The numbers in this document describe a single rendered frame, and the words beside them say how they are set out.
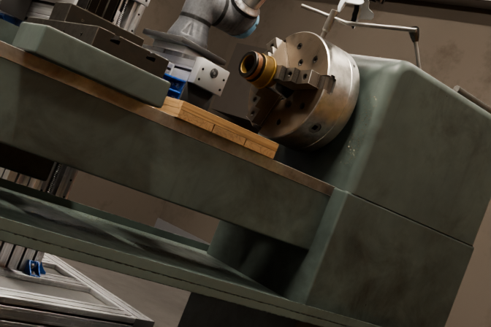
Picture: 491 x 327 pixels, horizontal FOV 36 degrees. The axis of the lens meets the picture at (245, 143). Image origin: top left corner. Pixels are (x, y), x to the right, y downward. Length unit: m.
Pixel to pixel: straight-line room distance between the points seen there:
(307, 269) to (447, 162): 0.54
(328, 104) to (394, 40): 4.89
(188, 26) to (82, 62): 1.15
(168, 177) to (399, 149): 0.69
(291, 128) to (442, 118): 0.46
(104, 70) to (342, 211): 0.78
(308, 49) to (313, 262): 0.57
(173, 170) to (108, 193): 5.83
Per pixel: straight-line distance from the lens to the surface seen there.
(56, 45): 1.51
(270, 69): 1.99
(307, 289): 2.01
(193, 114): 1.72
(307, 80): 1.96
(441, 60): 6.54
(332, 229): 2.00
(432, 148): 2.20
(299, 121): 1.98
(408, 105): 2.09
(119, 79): 1.56
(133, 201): 7.76
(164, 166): 1.72
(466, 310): 5.89
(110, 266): 1.57
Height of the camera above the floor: 0.78
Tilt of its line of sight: 3 degrees up
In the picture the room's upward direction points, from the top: 22 degrees clockwise
